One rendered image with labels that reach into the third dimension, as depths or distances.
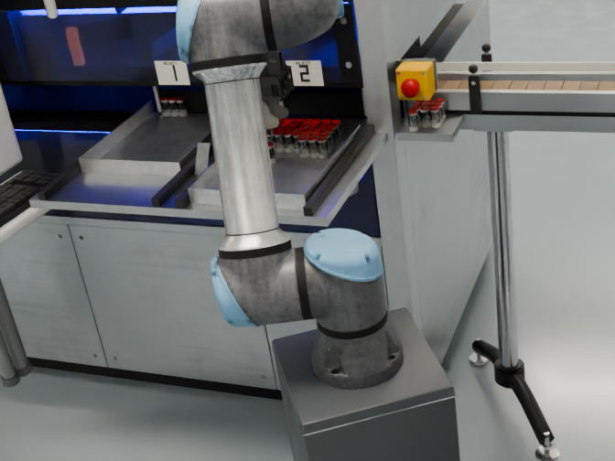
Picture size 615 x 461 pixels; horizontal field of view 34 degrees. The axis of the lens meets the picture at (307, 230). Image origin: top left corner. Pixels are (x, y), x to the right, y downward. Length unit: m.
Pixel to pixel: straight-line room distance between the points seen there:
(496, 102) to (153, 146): 0.80
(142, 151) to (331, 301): 0.95
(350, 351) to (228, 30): 0.53
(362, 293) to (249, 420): 1.37
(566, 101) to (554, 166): 1.80
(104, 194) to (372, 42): 0.66
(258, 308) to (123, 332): 1.42
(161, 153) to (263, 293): 0.87
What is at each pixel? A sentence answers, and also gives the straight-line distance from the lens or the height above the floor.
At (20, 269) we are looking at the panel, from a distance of 3.03.
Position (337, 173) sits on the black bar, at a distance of 2.06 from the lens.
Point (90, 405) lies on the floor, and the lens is 3.10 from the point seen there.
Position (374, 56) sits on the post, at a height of 1.06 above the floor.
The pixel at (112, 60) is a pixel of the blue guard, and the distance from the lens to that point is 2.51.
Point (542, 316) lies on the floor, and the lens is 3.16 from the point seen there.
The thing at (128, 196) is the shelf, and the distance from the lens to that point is 2.18.
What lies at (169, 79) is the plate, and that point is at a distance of 2.44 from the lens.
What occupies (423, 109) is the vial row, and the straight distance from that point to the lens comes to 2.25.
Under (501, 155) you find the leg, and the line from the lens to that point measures 2.39.
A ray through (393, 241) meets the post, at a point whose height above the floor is 0.60.
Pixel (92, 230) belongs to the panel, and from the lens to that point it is 2.79.
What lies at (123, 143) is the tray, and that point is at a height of 0.88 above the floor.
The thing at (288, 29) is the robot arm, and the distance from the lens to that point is 1.52.
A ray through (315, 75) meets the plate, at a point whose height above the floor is 1.02.
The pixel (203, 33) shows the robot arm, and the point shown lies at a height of 1.35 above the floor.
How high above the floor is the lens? 1.78
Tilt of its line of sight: 28 degrees down
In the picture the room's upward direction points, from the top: 9 degrees counter-clockwise
